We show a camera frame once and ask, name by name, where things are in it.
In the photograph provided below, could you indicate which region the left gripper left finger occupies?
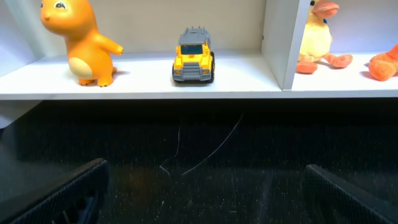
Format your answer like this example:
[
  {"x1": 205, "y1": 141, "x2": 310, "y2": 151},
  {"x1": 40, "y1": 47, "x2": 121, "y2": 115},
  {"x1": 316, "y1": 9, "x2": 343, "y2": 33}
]
[{"x1": 0, "y1": 157, "x2": 110, "y2": 224}]

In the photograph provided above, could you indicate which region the orange dinosaur toy figure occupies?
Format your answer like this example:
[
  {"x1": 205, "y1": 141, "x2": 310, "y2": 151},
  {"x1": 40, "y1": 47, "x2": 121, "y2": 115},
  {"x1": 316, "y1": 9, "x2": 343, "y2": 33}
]
[{"x1": 39, "y1": 0, "x2": 124, "y2": 88}]

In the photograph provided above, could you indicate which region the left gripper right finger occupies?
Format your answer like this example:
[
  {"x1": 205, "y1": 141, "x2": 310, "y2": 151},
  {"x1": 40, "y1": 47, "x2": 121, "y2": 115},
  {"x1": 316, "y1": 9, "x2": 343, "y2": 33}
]
[{"x1": 300, "y1": 164, "x2": 398, "y2": 224}]

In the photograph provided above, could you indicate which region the white shelf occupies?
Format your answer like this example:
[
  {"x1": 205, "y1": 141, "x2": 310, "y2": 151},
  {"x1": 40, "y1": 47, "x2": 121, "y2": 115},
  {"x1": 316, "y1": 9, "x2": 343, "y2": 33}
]
[{"x1": 0, "y1": 0, "x2": 398, "y2": 130}]

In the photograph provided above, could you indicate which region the white plush duck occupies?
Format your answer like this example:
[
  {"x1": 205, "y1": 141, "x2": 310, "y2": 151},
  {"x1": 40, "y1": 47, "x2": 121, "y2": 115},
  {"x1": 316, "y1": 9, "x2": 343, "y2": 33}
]
[{"x1": 368, "y1": 43, "x2": 398, "y2": 82}]

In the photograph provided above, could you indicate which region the grey and yellow toy truck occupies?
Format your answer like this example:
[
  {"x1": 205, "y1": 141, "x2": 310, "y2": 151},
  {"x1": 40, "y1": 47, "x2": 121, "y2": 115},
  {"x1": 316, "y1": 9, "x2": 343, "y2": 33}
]
[{"x1": 172, "y1": 26, "x2": 216, "y2": 84}]

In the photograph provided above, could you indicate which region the yellow plush duck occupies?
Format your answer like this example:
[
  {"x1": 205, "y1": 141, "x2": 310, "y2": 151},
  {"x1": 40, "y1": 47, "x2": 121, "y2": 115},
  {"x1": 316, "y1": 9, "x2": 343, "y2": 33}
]
[{"x1": 295, "y1": 0, "x2": 354, "y2": 75}]

